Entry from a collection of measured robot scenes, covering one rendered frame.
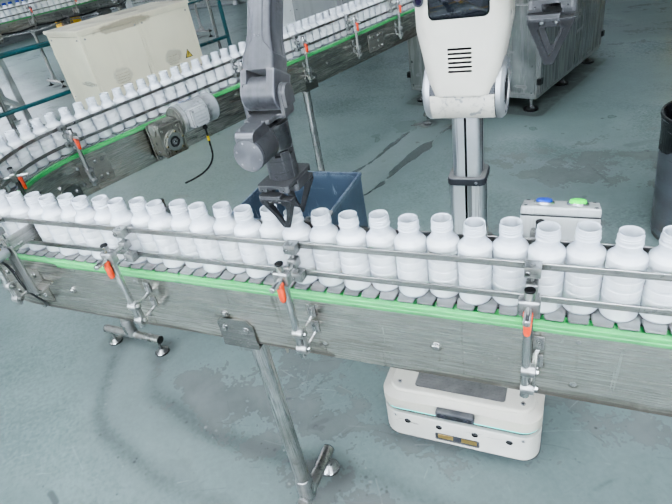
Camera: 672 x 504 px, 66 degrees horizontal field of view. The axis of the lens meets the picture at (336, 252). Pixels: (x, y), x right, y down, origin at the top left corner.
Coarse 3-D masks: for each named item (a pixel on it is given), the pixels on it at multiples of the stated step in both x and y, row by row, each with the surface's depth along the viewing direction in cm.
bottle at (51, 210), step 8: (40, 200) 130; (48, 200) 130; (56, 200) 133; (48, 208) 131; (56, 208) 132; (48, 216) 131; (56, 216) 132; (56, 232) 134; (64, 232) 134; (56, 240) 135; (64, 240) 135; (72, 240) 136; (64, 248) 136
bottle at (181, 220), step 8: (176, 200) 117; (184, 200) 116; (176, 208) 114; (184, 208) 115; (176, 216) 116; (184, 216) 116; (176, 224) 116; (184, 224) 116; (176, 240) 119; (184, 240) 118; (192, 240) 118; (184, 248) 119; (192, 248) 119; (192, 256) 120; (192, 264) 121; (200, 264) 122
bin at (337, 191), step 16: (320, 176) 170; (336, 176) 168; (352, 176) 165; (256, 192) 166; (320, 192) 174; (336, 192) 171; (352, 192) 159; (256, 208) 166; (336, 208) 148; (352, 208) 160; (336, 224) 150
